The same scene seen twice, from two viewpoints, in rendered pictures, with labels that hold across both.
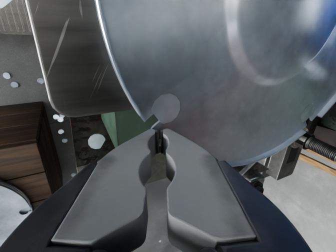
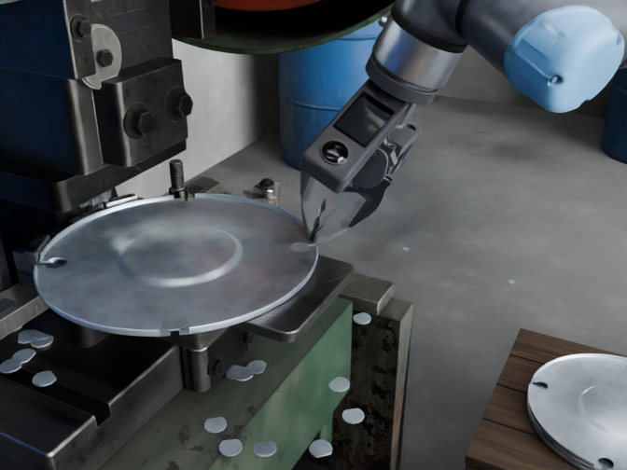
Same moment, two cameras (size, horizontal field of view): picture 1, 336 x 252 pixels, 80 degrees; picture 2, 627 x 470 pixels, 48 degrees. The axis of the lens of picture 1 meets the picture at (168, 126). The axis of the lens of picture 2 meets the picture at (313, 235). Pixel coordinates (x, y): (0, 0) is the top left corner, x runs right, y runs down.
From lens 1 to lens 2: 0.63 m
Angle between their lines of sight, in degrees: 28
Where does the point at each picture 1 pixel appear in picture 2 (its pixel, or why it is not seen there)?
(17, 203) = (540, 399)
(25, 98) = not seen: outside the picture
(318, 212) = not seen: hidden behind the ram
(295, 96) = (194, 216)
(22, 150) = (489, 456)
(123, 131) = (332, 314)
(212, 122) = (273, 231)
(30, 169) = (497, 431)
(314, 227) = not seen: hidden behind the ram
